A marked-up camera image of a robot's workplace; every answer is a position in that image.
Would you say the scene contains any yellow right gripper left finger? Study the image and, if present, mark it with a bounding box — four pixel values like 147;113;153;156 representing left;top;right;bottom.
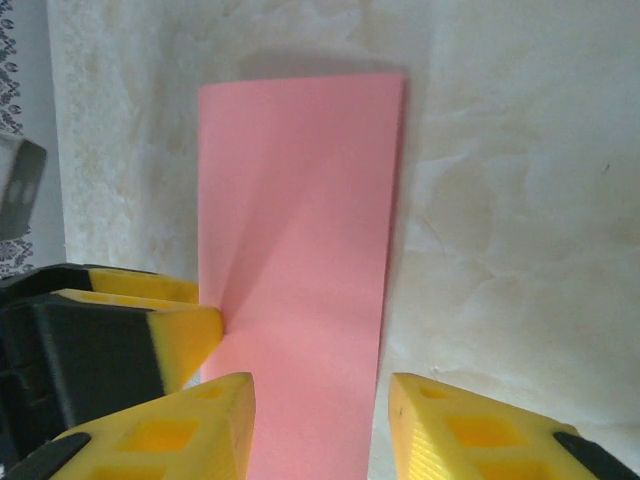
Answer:
0;372;256;480

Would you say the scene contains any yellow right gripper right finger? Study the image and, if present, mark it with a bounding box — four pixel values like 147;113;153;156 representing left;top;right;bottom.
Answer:
388;372;640;480

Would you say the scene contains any pink square paper sheet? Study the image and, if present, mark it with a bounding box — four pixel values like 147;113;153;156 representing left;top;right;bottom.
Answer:
197;72;409;480

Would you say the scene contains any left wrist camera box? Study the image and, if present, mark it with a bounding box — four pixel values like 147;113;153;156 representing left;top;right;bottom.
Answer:
0;130;49;242

